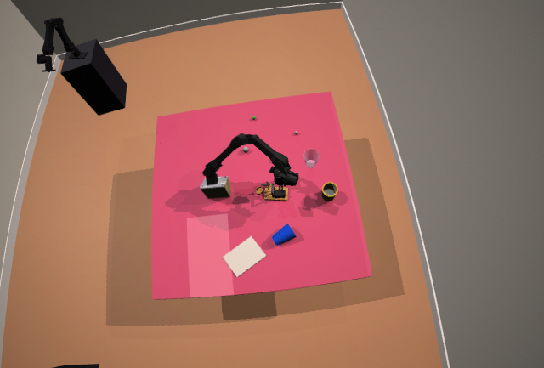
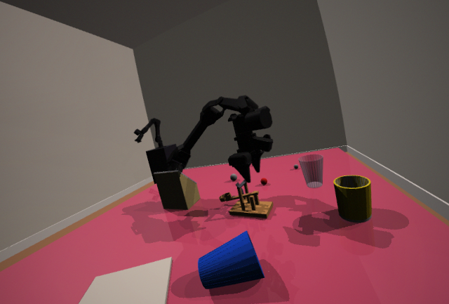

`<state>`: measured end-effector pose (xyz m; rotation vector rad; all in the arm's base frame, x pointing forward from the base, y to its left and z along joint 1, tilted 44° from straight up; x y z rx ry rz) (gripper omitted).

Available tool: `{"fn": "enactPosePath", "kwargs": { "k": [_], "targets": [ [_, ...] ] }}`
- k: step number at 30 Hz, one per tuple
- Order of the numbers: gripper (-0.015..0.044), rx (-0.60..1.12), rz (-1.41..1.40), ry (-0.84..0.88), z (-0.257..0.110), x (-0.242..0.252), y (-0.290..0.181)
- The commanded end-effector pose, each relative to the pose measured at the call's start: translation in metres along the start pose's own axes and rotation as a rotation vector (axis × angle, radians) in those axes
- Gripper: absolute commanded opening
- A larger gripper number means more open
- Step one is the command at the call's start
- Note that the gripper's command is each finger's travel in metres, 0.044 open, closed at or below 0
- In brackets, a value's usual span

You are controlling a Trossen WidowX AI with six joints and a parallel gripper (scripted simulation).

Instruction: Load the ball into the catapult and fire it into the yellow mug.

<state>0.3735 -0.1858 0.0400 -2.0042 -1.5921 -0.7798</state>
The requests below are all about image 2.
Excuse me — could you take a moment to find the blue cup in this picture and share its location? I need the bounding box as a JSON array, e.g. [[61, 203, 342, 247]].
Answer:
[[198, 230, 265, 289]]

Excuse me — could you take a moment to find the translucent pink cup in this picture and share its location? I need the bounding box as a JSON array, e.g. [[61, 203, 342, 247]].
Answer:
[[298, 154, 323, 189]]

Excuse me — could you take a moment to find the dark yellow cup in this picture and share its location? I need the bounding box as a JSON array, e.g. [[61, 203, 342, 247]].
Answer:
[[333, 175, 372, 223]]

